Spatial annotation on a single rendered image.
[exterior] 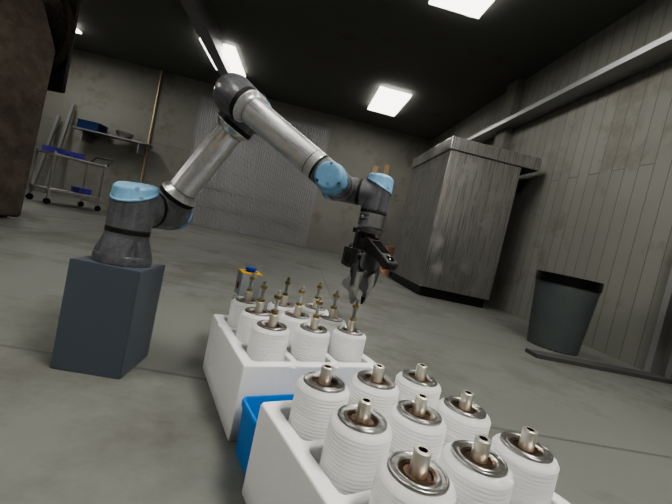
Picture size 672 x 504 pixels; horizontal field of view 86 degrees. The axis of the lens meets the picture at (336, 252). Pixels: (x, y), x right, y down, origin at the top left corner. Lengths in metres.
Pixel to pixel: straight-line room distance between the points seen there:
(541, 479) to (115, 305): 1.00
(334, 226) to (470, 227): 5.02
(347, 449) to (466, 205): 4.16
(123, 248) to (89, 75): 9.72
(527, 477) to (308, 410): 0.34
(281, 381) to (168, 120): 9.16
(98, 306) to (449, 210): 3.90
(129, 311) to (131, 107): 9.21
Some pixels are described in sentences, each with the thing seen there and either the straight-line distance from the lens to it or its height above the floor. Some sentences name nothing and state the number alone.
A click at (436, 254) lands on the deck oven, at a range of 4.44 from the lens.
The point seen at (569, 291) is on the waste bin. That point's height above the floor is 0.46.
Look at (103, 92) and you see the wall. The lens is 10.52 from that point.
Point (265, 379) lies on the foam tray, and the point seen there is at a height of 0.15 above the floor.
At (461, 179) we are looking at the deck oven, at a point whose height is 1.45.
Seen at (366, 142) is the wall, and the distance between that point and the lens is 9.39.
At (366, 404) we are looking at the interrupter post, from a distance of 0.57.
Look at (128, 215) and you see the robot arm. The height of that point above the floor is 0.44.
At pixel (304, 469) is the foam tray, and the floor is 0.18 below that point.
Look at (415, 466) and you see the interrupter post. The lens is 0.51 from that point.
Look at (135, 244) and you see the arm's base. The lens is 1.14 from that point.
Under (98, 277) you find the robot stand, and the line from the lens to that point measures 1.14.
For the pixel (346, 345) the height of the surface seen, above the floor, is 0.22.
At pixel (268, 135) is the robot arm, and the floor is 0.72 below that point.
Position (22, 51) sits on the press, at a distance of 4.31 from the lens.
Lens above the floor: 0.51
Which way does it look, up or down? 3 degrees down
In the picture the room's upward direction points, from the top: 12 degrees clockwise
